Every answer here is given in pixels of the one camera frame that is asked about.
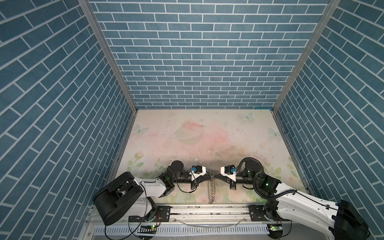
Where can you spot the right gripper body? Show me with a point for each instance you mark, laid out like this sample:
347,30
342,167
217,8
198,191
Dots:
232,184

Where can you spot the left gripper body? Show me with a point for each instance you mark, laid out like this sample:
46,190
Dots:
193,184

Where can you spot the large keyring with chain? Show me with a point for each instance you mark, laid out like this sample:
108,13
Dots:
212,187

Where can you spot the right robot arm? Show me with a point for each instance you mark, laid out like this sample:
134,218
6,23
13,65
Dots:
338,221

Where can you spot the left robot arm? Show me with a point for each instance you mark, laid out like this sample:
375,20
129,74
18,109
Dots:
130,195

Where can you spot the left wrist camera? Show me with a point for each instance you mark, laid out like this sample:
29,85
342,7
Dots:
198,170

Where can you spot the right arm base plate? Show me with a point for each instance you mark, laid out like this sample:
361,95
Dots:
266,212

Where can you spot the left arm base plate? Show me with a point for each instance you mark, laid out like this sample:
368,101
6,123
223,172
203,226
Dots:
159,214

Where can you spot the white cable duct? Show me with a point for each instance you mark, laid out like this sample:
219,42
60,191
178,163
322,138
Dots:
182,230

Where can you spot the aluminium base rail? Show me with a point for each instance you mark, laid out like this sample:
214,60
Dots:
199,214

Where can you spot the right corner aluminium post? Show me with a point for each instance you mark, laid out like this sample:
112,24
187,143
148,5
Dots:
318,30

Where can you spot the corner aluminium post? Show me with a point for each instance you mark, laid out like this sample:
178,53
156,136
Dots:
95,26
318,30

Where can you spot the left corner aluminium post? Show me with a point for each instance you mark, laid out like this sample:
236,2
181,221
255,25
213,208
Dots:
95,26

